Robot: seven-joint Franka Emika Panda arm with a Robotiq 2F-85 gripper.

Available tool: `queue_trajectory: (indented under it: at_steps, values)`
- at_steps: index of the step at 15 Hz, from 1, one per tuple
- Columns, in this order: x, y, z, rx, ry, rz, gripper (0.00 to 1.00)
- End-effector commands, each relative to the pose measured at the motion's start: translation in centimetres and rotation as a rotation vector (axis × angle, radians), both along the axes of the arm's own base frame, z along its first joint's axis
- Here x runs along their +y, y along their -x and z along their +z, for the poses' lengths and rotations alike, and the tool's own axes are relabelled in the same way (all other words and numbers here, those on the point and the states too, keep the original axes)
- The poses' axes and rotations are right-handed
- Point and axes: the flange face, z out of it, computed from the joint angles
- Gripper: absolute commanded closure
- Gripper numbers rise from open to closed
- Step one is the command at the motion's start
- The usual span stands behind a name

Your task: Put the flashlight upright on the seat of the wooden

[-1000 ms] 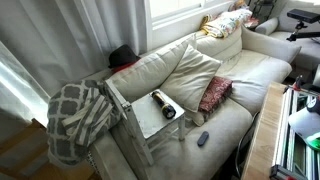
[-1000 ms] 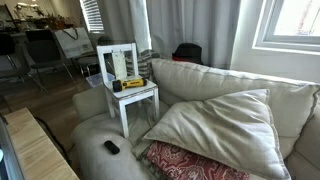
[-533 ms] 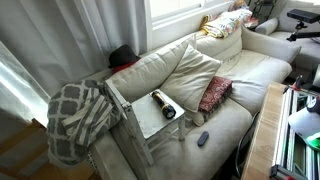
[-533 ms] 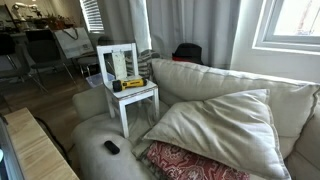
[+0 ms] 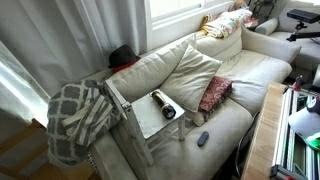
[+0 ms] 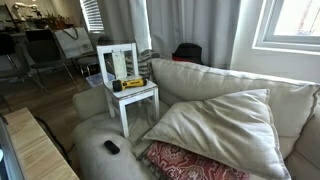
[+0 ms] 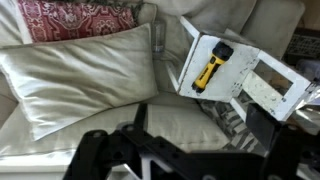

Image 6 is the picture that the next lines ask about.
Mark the yellow black flashlight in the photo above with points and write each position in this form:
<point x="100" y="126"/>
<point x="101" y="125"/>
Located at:
<point x="131" y="83"/>

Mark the white wooden chair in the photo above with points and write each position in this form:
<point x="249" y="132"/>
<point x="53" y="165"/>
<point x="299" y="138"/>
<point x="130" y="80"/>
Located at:
<point x="133" y="94"/>

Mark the grey white patterned blanket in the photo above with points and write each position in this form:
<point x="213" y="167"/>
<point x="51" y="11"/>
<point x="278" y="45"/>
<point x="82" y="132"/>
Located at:
<point x="145" y="63"/>

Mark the black hat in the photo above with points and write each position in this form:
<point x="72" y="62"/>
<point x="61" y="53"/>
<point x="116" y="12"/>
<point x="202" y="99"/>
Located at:
<point x="188" y="51"/>

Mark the white patterned card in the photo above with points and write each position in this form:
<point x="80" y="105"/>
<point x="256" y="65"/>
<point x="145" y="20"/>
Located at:
<point x="119" y="65"/>

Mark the clear plastic storage bin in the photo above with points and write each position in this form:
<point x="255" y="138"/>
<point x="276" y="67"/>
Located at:
<point x="96" y="79"/>

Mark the large beige pillow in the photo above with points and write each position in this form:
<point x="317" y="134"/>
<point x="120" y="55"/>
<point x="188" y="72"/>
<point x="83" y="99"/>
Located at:
<point x="220" y="130"/>

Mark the white curtain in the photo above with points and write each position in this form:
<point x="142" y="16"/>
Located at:
<point x="193" y="23"/>

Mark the black remote control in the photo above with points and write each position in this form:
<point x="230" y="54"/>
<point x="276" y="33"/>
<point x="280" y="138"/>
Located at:
<point x="111" y="147"/>

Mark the red patterned cushion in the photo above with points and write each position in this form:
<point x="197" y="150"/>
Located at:
<point x="180" y="164"/>

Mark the beige fabric sofa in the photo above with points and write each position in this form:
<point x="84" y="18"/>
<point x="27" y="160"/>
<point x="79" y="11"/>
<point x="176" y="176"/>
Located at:
<point x="100" y="156"/>

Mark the white tote bag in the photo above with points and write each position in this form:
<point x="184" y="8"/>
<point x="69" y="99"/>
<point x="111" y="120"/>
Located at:
<point x="74" y="42"/>

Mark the white window blind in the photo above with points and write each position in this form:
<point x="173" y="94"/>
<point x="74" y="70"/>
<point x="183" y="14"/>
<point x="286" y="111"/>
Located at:
<point x="92" y="15"/>

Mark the black office chair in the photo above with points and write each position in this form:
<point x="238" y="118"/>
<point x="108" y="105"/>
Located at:
<point x="43" y="50"/>
<point x="6" y="46"/>

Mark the white window frame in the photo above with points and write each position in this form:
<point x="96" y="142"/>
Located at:
<point x="266" y="36"/>

